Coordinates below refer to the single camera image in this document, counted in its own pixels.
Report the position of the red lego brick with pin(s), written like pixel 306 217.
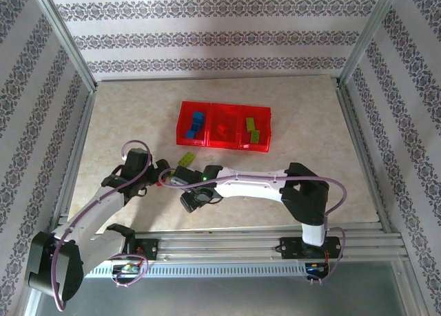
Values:
pixel 221 128
pixel 159 184

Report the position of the green lego brick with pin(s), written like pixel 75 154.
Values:
pixel 186 158
pixel 249 123
pixel 255 136

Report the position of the blue lego brick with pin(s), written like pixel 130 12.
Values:
pixel 195 126
pixel 198 117
pixel 190 134

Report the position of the red three-compartment plastic bin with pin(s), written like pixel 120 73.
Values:
pixel 227 116

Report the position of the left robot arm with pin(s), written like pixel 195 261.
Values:
pixel 96 212

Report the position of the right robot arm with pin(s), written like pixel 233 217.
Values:
pixel 248 185

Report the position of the small circuit board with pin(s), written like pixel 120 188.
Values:
pixel 125 268
pixel 315 268

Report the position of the metal sheet panel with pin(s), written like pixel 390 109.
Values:
pixel 220 298

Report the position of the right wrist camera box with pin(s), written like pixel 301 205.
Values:
pixel 177 180

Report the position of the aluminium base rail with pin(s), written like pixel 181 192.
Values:
pixel 220 243

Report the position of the aluminium side rail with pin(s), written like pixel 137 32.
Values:
pixel 79 137
pixel 351 123

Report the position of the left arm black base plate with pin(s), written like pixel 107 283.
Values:
pixel 151 249

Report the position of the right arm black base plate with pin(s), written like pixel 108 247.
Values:
pixel 289 249

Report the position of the aluminium frame post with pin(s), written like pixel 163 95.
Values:
pixel 68 40
pixel 366 37

